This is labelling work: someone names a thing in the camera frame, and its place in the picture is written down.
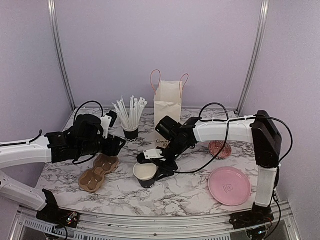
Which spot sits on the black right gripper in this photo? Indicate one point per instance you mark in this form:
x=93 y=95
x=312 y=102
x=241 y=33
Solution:
x=164 y=168

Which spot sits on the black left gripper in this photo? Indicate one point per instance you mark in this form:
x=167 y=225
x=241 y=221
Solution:
x=113 y=148

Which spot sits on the black paper coffee cup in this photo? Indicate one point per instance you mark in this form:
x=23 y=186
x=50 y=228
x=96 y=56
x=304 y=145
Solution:
x=145 y=174

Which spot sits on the brown cardboard cup carrier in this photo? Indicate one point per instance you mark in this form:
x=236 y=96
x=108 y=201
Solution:
x=92 y=179

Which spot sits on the white paper gift bag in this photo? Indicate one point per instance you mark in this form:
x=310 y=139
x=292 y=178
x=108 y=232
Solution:
x=168 y=97

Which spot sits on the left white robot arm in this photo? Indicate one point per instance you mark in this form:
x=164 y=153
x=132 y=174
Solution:
x=43 y=201

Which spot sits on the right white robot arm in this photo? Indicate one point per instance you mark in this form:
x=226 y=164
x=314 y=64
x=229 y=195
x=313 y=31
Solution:
x=258 y=130

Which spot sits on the black cup of straws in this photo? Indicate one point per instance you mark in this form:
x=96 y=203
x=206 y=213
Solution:
x=130 y=116

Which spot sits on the red patterned ceramic bowl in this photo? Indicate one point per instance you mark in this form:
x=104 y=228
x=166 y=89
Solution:
x=218 y=147

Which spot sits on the pink plastic plate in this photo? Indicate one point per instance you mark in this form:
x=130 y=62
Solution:
x=229 y=186

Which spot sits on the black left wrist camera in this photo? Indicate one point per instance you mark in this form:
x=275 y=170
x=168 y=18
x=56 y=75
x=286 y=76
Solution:
x=87 y=127

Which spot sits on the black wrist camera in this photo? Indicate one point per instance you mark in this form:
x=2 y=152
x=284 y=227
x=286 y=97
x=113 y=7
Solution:
x=168 y=128
x=87 y=127

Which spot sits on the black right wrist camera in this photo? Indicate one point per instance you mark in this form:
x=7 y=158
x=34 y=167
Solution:
x=168 y=128

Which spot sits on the left aluminium frame post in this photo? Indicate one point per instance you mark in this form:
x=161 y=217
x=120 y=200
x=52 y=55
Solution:
x=59 y=52

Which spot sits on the aluminium frame post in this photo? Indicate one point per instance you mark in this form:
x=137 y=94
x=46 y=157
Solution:
x=259 y=37
x=59 y=52

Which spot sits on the right aluminium frame post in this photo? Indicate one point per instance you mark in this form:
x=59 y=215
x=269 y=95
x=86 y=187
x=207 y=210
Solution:
x=259 y=37

